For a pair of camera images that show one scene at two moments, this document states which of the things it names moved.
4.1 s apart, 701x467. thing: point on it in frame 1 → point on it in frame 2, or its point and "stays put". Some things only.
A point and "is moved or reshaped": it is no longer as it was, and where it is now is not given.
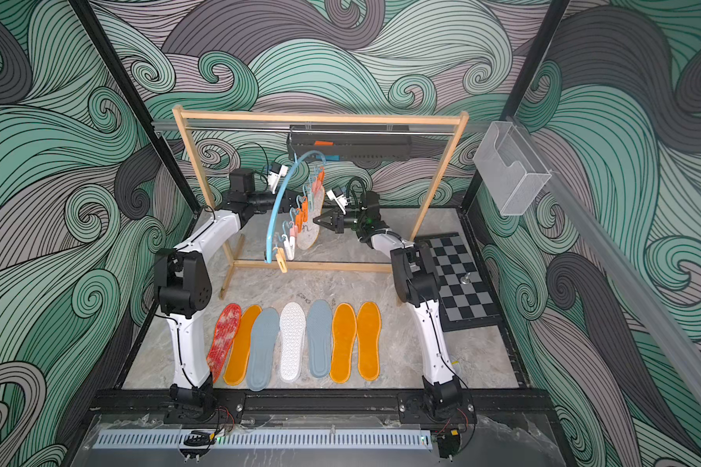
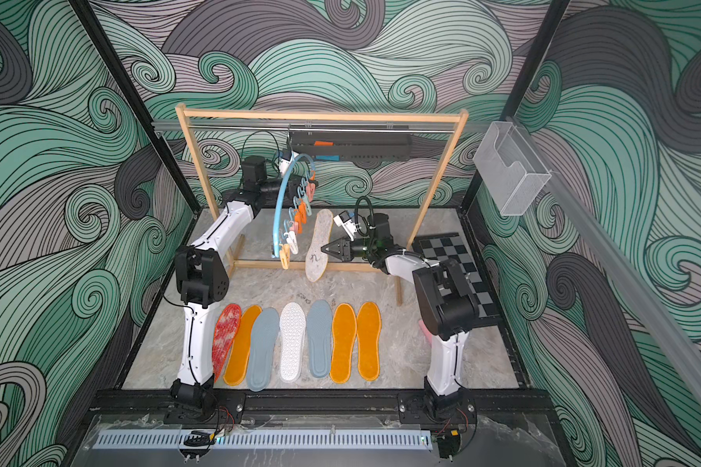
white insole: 292,322 stays put
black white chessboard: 465,299 stays put
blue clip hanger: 271,218 is moved or reshaped
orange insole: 345,325 stays put
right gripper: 339,225 → 350,252
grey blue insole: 319,325 stays put
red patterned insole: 225,333 stays put
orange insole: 236,373 stays put
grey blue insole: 260,374 stays put
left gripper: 286,202 → 292,185
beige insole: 309,236 → 316,259
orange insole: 368,327 stays put
